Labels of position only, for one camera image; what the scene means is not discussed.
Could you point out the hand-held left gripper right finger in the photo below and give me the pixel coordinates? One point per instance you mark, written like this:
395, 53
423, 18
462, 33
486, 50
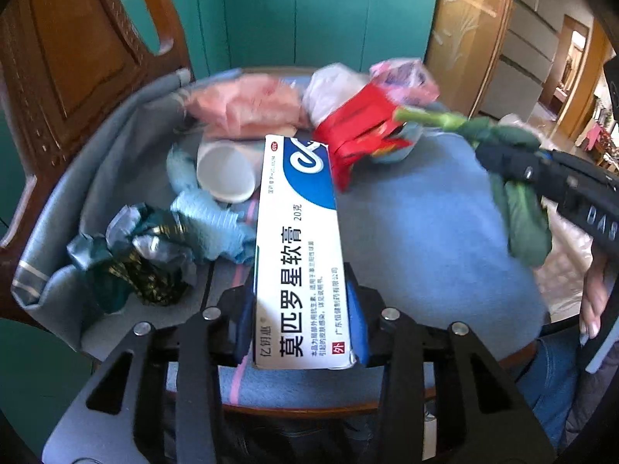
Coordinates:
361, 328

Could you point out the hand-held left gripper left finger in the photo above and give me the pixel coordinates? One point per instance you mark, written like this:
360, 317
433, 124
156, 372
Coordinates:
237, 328

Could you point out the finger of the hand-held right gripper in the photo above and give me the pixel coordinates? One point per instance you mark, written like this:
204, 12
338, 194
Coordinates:
512, 164

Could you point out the green plastic bag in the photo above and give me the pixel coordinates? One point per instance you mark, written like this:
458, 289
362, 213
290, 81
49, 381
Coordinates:
524, 232

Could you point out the white and blue ointment box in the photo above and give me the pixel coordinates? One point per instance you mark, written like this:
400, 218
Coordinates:
300, 251

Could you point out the white plastic bag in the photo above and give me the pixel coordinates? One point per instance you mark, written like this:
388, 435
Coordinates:
329, 89

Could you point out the pink plastic bag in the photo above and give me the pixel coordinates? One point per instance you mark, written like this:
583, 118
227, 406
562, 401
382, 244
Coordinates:
242, 106

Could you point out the person's right hand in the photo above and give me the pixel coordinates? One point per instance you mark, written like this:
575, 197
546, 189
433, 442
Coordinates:
592, 299

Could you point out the grey-blue striped tablecloth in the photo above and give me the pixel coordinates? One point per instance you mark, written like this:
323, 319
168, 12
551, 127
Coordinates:
411, 251

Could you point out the white drawer cabinet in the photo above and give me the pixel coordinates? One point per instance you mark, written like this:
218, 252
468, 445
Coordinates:
522, 58

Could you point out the dark green foil wrapper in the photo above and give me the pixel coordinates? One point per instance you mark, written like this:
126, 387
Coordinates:
145, 270

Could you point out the wooden-framed glass door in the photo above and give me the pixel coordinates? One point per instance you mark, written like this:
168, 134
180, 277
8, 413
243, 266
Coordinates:
464, 48

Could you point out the pink printed wrapper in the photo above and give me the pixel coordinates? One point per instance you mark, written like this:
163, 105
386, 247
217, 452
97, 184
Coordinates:
406, 77

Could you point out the white cup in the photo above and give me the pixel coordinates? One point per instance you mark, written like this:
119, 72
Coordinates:
225, 171

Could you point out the red crumpled wrapper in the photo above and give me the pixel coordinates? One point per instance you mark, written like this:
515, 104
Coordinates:
358, 121

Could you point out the person's blue jeans leg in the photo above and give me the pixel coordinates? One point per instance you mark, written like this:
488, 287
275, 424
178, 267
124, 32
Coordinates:
551, 386

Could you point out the teal kitchen cabinet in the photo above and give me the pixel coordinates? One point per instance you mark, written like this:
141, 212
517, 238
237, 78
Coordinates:
314, 14

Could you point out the teal side cabinet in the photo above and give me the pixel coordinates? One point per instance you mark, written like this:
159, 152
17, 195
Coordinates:
9, 169

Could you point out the carved wooden chair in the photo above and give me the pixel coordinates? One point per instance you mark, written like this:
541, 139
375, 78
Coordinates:
72, 58

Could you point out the wooden doorway frame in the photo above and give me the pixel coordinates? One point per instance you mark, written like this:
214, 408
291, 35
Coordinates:
566, 29

